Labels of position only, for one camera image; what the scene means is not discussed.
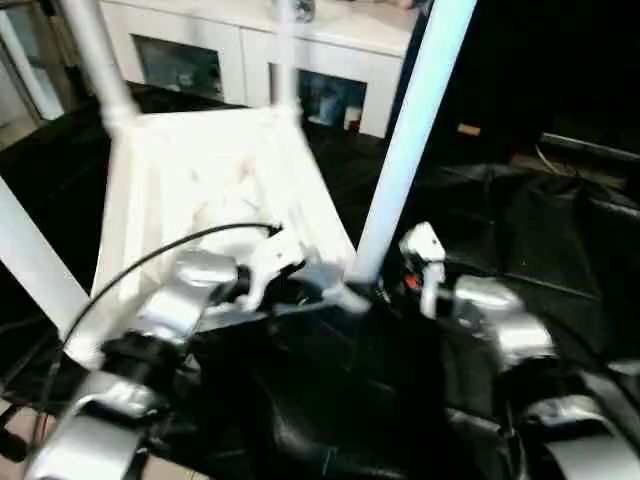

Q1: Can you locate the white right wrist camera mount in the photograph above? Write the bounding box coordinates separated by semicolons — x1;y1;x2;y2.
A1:
398;222;448;321

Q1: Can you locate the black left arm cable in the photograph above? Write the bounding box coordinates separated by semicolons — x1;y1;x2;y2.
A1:
35;222;282;443

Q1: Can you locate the black metal stand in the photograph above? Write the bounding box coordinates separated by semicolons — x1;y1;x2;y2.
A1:
0;430;31;463

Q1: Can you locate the white plastic table leg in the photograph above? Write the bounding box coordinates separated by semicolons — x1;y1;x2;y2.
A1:
271;0;302;115
60;0;141;133
344;0;479;293
0;175;91;337

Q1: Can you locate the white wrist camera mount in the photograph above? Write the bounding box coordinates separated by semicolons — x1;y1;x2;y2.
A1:
240;228;307;312
398;222;448;321

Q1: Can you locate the white glass-door cabinet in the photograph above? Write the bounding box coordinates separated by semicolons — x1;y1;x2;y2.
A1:
100;0;418;137

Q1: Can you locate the black plastic mat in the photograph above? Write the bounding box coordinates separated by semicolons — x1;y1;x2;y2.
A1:
0;85;640;480

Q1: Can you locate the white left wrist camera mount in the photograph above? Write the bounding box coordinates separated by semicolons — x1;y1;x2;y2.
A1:
240;228;307;312

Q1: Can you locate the white plastic table top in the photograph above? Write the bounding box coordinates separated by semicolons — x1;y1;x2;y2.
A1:
60;105;373;371

